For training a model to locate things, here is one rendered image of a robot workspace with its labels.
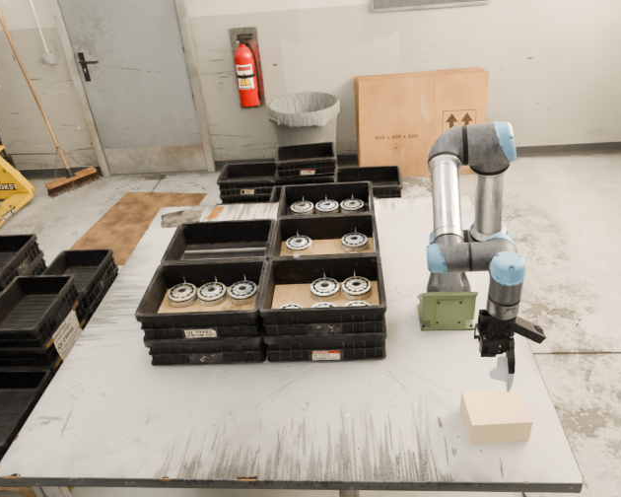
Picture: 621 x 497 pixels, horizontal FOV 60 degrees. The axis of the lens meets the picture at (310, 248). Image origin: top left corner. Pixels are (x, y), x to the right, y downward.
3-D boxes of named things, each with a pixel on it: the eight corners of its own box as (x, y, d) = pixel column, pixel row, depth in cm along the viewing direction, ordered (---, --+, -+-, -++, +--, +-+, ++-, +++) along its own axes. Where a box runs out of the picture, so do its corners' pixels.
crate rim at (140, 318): (268, 264, 194) (267, 258, 193) (258, 318, 169) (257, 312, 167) (160, 268, 197) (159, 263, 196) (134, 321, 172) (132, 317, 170)
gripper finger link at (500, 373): (488, 392, 136) (485, 355, 136) (512, 390, 135) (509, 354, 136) (492, 394, 133) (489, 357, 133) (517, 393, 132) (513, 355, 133)
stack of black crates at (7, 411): (7, 405, 249) (-13, 369, 237) (68, 405, 246) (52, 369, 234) (-47, 483, 216) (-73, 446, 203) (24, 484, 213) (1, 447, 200)
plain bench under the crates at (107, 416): (459, 305, 307) (469, 194, 270) (543, 616, 173) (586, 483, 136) (186, 310, 323) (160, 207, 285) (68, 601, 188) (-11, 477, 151)
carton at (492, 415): (515, 405, 158) (517, 388, 154) (528, 440, 148) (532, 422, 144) (459, 408, 158) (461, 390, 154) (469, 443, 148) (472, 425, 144)
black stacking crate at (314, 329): (379, 281, 196) (379, 255, 190) (386, 336, 171) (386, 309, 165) (272, 286, 199) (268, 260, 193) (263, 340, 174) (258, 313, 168)
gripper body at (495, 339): (472, 339, 141) (476, 303, 135) (506, 337, 141) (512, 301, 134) (480, 360, 135) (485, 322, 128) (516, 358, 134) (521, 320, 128)
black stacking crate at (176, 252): (278, 243, 224) (275, 219, 218) (271, 285, 199) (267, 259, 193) (185, 247, 227) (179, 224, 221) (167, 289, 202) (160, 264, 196)
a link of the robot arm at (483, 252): (469, 232, 139) (472, 255, 130) (516, 230, 136) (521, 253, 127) (469, 257, 143) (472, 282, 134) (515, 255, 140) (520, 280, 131)
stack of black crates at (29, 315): (47, 345, 283) (16, 275, 259) (102, 344, 280) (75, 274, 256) (6, 404, 249) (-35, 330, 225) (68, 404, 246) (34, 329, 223)
